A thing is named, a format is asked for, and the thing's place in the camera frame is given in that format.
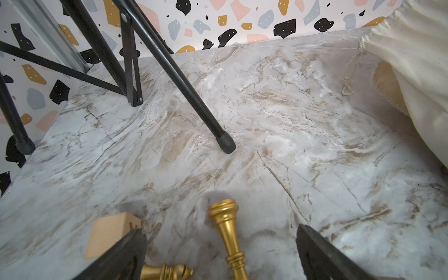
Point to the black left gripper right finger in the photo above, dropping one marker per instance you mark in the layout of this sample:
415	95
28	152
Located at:
322	261

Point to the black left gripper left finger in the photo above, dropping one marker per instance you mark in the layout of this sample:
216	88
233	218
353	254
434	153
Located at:
123	261

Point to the cream drawstring soil bag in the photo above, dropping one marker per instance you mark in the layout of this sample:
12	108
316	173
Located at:
412	44

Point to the wooden cube block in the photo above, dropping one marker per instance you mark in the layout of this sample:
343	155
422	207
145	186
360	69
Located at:
107	231

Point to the gold chess piece lying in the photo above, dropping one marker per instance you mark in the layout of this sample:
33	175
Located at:
165	272

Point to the gold chess piece upright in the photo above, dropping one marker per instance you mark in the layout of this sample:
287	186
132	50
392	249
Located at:
224	215

